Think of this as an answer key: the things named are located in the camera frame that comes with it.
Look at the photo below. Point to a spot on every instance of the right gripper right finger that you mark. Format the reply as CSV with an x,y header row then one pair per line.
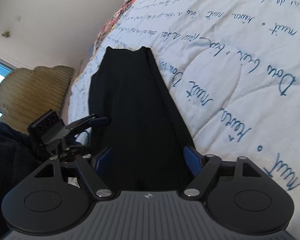
x,y
238,195

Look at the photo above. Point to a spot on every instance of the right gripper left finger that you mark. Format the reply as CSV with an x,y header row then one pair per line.
x,y
56,197

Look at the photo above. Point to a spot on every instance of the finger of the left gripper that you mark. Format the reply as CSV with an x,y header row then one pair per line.
x,y
96,122
80,122

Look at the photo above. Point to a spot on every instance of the black pants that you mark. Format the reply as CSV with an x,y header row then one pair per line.
x,y
146,132

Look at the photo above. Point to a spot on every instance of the tan padded headboard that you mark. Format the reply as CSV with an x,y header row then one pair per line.
x,y
27,94

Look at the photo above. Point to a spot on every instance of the floral folded blanket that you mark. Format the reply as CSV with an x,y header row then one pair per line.
x,y
108,27

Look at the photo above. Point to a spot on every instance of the white quilt with blue script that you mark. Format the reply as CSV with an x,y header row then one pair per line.
x,y
233,69

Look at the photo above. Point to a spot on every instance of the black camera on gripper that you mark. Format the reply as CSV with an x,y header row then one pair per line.
x,y
45,128

